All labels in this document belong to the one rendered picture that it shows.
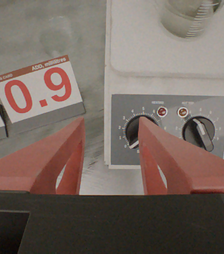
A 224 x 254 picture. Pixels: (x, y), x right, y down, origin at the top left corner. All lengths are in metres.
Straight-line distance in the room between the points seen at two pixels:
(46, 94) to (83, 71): 0.06
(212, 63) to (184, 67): 0.03
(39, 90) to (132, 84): 0.12
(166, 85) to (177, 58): 0.03
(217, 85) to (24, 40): 0.25
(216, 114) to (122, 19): 0.13
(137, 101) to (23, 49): 0.19
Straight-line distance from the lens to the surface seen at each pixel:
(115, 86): 0.21
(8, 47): 0.35
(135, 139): 0.20
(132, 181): 0.26
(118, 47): 0.20
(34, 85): 0.27
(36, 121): 0.28
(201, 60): 0.21
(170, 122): 0.22
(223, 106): 0.23
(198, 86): 0.22
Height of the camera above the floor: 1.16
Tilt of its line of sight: 76 degrees down
